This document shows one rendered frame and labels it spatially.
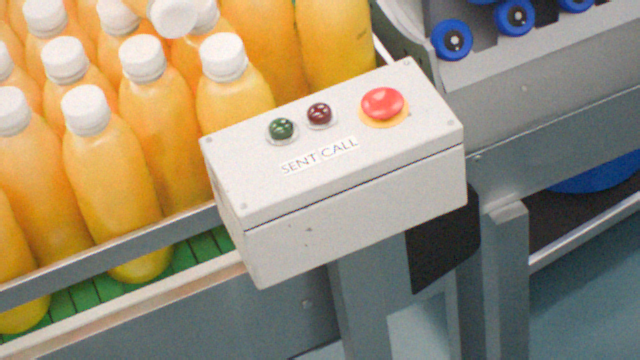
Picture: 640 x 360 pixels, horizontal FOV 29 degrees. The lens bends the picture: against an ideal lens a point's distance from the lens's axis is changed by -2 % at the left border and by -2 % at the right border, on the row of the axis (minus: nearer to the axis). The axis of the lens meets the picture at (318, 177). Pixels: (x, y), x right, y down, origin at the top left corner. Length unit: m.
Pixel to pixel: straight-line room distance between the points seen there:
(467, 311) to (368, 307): 0.75
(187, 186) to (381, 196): 0.24
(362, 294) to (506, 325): 0.60
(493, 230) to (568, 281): 0.73
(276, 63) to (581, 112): 0.38
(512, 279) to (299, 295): 0.47
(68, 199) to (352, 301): 0.28
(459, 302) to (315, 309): 0.64
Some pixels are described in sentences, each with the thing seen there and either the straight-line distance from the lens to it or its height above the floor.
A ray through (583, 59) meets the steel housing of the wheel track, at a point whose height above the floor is 0.88.
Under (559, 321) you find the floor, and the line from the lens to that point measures 2.27.
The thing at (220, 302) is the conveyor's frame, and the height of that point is 0.87.
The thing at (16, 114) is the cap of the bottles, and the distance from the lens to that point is 1.13.
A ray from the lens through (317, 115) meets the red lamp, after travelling 1.05.
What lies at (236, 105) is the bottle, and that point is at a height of 1.07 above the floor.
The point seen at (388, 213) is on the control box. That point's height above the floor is 1.03.
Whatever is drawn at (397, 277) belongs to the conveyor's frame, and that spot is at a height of 0.79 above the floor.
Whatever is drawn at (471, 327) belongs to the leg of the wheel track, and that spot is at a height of 0.22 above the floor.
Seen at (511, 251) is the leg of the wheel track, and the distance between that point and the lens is 1.64.
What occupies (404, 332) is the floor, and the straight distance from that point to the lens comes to 2.26.
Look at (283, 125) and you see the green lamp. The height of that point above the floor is 1.11.
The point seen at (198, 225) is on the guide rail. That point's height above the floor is 0.96.
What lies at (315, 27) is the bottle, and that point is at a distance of 1.22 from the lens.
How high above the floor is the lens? 1.85
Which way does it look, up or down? 47 degrees down
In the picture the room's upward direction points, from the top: 11 degrees counter-clockwise
